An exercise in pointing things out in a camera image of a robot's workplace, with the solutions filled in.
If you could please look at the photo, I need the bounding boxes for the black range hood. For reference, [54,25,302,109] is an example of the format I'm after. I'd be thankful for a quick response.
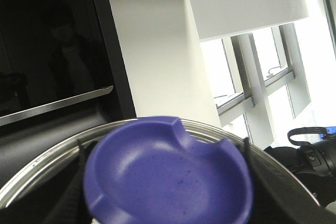
[0,0,137,154]

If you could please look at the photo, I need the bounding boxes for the white window frame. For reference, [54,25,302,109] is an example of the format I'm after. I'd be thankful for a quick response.
[190,0,335,148]

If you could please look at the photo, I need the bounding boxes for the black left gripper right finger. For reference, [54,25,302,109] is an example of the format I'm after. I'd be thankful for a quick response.
[243,137,335,223]

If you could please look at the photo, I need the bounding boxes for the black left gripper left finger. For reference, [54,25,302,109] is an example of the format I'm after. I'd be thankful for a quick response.
[47,141,92,223]

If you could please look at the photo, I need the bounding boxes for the glass lid with blue knob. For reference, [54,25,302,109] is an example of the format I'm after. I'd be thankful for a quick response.
[0,115,324,224]

